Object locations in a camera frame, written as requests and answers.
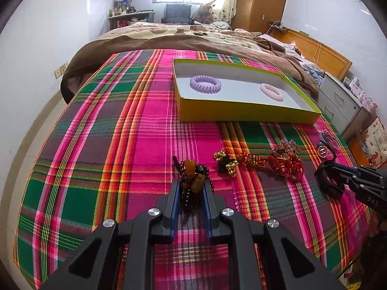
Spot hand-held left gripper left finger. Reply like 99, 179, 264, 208
39, 180, 182, 290

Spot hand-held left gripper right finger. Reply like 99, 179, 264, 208
202, 181, 348, 290

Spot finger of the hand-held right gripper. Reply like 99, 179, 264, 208
325, 161, 387, 179
333, 174, 387, 212

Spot wide black band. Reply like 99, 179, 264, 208
314, 161, 345, 200

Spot black hair tie round charm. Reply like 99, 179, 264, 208
317, 129, 342, 159

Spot dark bead bracelet amber stones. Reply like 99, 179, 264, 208
173, 156, 215, 209

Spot gold bell black ornament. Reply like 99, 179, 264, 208
213, 150, 239, 176

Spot large red knotted cord ornament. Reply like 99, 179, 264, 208
267, 152, 304, 182

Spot rhinestone brooch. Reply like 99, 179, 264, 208
272, 140, 299, 158

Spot yellow cardboard box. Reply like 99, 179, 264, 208
172, 59, 322, 124

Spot red patterned bag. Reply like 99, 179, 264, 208
360, 116, 387, 167

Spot grey bedside cabinet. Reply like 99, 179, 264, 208
317, 72, 372, 136

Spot plaid bed sheet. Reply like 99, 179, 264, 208
14, 48, 372, 290

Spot wooden headboard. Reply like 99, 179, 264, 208
274, 29, 353, 80

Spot brown patterned blanket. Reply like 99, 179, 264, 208
60, 21, 319, 103

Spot wooden wardrobe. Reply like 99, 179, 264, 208
231, 0, 291, 34

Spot dark chair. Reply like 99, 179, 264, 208
162, 4, 194, 25

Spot brown teddy bear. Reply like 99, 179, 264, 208
193, 4, 215, 25

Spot cluttered shelf desk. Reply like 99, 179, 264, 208
108, 0, 155, 31

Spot spotted curtain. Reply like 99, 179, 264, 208
212, 0, 241, 26

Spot purple spiral hair tie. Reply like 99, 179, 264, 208
190, 74, 222, 92

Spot wall outlet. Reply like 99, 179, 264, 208
54, 62, 68, 79

